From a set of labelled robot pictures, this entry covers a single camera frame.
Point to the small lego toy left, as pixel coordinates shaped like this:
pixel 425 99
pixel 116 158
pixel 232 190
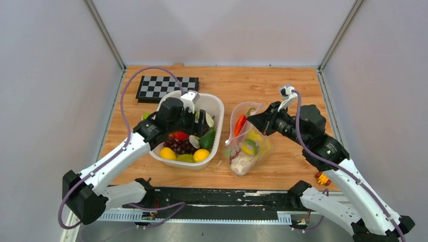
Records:
pixel 145 116

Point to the yellow lemon toy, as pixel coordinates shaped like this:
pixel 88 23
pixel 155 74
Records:
pixel 200 155
pixel 167 153

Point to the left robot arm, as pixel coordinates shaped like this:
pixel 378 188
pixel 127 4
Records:
pixel 88 194

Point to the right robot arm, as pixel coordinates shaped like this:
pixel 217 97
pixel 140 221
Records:
pixel 368 218

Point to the white plastic basket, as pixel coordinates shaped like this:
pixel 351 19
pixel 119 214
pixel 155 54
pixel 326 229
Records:
pixel 215 108

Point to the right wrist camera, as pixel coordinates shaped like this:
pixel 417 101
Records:
pixel 288 96

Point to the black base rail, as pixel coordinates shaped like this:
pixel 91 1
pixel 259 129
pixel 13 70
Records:
pixel 223 204

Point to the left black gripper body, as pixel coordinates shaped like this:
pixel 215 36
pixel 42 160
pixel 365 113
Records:
pixel 186 123

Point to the yellow napa cabbage toy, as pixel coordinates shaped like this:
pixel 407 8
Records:
pixel 253 148

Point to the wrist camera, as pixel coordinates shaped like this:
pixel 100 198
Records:
pixel 288 96
pixel 189 100

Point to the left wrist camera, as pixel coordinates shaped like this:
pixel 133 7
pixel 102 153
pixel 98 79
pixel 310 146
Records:
pixel 189 100

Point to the white eggplant toy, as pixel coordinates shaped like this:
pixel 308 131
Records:
pixel 207 118

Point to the white garlic toy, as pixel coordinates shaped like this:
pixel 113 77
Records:
pixel 194 141

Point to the black white checkerboard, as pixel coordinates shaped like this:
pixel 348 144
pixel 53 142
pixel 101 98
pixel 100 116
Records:
pixel 153 88

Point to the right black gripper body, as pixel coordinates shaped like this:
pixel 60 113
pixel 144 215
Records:
pixel 283 124

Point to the orange carrot toy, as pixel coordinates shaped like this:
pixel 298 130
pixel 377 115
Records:
pixel 241 121

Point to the yellow red toy car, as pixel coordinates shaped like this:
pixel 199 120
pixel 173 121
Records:
pixel 322 179

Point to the purple grapes toy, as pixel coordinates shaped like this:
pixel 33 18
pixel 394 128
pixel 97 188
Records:
pixel 180 146

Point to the clear zip top bag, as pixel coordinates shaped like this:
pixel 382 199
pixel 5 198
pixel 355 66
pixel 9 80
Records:
pixel 239 110

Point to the green yellow mango toy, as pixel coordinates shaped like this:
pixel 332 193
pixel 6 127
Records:
pixel 185 158

